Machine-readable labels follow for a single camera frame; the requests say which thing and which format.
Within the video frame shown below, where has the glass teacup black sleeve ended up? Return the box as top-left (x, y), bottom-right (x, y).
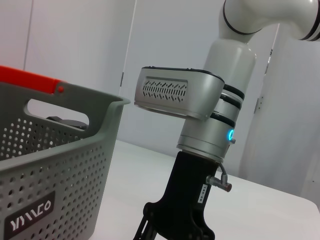
top-left (45, 115), bottom-right (88, 131)

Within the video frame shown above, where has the grey perforated storage basket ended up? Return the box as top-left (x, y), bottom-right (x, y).
top-left (0, 81), bottom-right (131, 240)

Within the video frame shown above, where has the red basket handle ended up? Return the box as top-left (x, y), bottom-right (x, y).
top-left (0, 65), bottom-right (67, 96)

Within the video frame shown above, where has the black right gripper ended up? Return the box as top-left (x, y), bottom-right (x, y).
top-left (133, 150), bottom-right (217, 240)

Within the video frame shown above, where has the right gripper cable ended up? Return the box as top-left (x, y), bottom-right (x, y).
top-left (204, 162), bottom-right (233, 193)

